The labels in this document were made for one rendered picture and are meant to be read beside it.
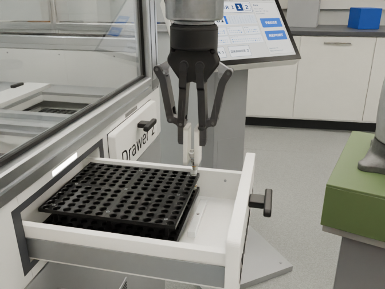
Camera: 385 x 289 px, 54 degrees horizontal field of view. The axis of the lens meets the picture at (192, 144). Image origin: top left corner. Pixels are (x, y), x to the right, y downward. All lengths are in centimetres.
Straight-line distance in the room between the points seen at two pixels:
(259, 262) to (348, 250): 96
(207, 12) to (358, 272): 69
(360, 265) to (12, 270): 72
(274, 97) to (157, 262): 312
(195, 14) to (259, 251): 152
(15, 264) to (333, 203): 58
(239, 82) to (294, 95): 204
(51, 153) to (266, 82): 303
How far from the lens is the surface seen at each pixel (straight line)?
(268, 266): 187
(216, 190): 75
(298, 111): 364
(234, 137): 166
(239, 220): 52
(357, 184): 82
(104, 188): 67
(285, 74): 355
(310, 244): 211
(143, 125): 94
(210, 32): 58
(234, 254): 49
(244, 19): 159
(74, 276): 79
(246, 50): 150
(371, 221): 83
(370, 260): 97
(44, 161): 64
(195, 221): 66
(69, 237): 59
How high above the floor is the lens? 121
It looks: 22 degrees down
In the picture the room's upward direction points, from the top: straight up
